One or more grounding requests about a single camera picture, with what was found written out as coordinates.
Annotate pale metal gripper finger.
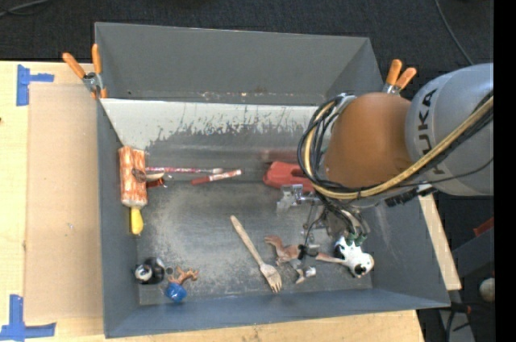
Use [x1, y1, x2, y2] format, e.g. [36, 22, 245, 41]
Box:
[281, 184, 305, 199]
[276, 197, 302, 214]

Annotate red plastic tool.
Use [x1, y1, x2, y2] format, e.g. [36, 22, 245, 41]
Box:
[262, 161, 318, 194]

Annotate black and white toy cow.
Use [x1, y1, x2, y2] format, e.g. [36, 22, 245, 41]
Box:
[315, 236, 376, 278]

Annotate brown toy animal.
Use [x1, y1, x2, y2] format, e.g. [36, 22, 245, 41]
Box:
[264, 234, 302, 266]

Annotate wooden fork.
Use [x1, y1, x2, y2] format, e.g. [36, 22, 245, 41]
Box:
[229, 215, 283, 294]

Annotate small silver and tan thing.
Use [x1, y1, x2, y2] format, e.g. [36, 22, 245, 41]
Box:
[295, 265, 318, 286]

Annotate red and white stick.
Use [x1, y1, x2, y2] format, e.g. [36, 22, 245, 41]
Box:
[190, 169, 243, 186]

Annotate pink patterned stick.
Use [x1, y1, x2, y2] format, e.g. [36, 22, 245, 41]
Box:
[144, 165, 225, 176]

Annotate brown toy deer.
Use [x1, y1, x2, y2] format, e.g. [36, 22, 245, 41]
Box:
[167, 266, 200, 286]

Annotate blue plastic cap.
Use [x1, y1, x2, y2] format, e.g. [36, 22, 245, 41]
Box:
[164, 282, 188, 303]

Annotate brown and cream small toy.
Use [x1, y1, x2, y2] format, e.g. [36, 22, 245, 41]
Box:
[131, 168, 166, 189]

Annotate black and white round toy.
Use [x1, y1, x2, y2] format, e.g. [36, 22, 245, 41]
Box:
[134, 256, 167, 286]

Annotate grey metal bin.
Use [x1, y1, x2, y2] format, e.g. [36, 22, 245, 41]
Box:
[93, 21, 452, 340]

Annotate brown cardboard board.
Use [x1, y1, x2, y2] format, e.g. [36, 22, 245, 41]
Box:
[22, 83, 106, 328]

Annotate orange patterned block yellow handle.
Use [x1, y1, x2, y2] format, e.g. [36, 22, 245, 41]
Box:
[118, 145, 148, 236]

